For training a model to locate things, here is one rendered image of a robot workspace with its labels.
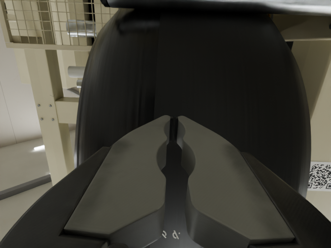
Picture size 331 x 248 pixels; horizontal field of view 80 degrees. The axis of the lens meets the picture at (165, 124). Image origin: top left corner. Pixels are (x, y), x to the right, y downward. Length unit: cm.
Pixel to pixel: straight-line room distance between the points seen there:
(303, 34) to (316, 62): 6
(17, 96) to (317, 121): 1133
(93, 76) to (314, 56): 40
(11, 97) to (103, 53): 1119
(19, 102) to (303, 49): 1136
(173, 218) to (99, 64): 20
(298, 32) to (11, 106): 1137
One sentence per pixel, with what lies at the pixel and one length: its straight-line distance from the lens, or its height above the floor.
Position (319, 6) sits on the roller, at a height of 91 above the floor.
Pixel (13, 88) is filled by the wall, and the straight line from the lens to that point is 1137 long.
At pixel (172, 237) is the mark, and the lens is 25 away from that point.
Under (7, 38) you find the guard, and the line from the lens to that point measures 96.
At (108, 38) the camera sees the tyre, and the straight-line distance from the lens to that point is 28.
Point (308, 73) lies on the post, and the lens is 50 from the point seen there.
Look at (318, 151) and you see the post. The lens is 52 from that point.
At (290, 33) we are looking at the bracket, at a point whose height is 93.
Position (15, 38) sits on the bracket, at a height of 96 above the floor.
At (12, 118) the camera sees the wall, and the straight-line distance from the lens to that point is 1167.
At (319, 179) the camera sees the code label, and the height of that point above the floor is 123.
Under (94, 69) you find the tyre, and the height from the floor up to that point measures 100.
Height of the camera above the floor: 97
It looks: 22 degrees up
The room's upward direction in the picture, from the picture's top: 178 degrees counter-clockwise
